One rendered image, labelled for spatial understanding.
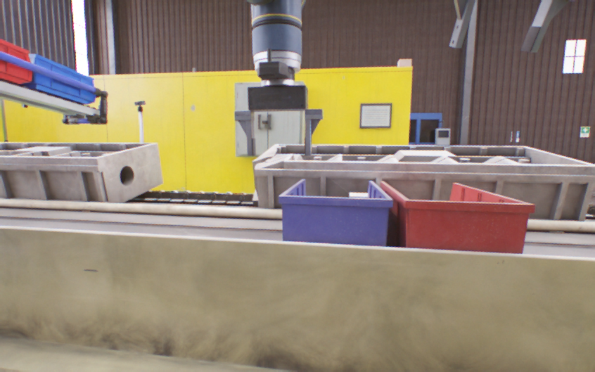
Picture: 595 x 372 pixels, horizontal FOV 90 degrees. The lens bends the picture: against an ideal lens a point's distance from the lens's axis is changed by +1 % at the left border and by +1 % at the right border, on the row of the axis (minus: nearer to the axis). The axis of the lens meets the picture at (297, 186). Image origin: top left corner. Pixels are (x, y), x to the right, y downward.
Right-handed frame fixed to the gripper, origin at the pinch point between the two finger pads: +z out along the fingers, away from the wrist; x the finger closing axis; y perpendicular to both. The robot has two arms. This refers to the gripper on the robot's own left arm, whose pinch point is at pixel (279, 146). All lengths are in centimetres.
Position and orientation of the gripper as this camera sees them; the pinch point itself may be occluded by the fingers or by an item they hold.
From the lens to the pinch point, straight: 70.0
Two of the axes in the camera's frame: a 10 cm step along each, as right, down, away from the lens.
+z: 0.1, 9.9, 1.6
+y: 1.3, -1.6, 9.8
